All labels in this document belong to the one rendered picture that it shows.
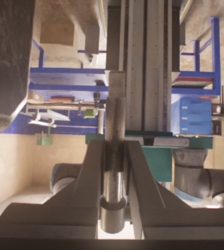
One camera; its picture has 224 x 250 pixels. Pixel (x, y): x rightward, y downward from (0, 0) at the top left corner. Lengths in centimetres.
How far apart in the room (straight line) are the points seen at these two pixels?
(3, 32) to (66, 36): 207
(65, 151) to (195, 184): 672
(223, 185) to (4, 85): 98
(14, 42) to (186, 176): 91
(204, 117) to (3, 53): 208
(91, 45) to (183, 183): 180
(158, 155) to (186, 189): 24
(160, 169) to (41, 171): 702
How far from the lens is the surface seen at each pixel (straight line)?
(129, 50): 125
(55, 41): 237
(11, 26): 34
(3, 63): 30
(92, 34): 234
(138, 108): 117
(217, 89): 212
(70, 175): 89
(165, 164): 111
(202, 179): 102
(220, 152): 808
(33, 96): 215
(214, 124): 476
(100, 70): 194
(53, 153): 762
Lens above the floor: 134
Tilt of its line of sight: 4 degrees down
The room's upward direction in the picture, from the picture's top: 178 degrees counter-clockwise
